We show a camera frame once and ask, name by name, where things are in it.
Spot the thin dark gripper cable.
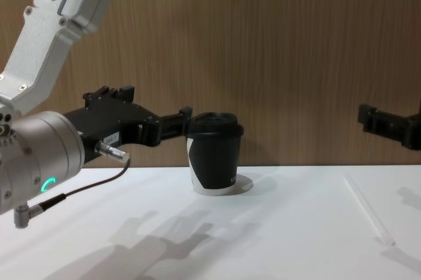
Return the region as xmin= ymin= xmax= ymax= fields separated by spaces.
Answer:
xmin=12 ymin=141 xmax=132 ymax=229

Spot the black and white paper cup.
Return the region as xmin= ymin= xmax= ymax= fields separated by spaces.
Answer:
xmin=185 ymin=132 xmax=241 ymax=197

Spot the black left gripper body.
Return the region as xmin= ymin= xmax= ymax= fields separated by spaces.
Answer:
xmin=63 ymin=85 xmax=162 ymax=165

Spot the black plastic cup lid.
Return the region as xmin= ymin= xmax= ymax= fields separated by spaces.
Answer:
xmin=186 ymin=112 xmax=245 ymax=139

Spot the white table cloth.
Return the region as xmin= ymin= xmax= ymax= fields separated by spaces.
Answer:
xmin=0 ymin=165 xmax=421 ymax=280

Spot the clear thin plastic stick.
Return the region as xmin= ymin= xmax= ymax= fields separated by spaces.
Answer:
xmin=342 ymin=174 xmax=396 ymax=246

